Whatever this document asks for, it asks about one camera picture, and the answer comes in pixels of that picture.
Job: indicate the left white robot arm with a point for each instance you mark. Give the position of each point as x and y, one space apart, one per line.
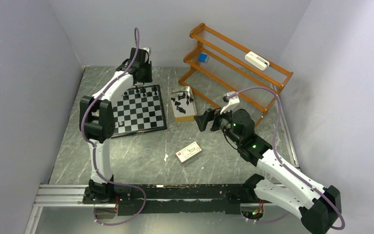
97 122

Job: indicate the aluminium rail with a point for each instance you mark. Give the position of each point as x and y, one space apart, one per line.
73 195

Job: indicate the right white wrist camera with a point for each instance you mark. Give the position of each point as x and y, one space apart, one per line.
232 100

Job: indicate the tin box black pieces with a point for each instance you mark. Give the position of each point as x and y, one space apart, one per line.
182 103

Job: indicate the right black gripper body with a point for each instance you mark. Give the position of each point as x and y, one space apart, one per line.
216 123

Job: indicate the white device on rack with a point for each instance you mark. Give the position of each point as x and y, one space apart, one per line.
257 61

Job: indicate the orange wooden rack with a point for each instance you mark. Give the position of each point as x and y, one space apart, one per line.
227 67

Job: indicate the white red card box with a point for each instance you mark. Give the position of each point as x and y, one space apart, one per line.
188 152

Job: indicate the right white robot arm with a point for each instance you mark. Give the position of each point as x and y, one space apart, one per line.
318 207

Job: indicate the black mounting base plate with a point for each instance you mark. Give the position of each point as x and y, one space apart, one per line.
173 207

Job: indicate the blue block on rack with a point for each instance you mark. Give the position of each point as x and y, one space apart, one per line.
203 58

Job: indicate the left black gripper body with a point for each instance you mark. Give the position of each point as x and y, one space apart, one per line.
147 77

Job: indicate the black white chessboard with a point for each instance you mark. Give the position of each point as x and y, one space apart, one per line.
139 114

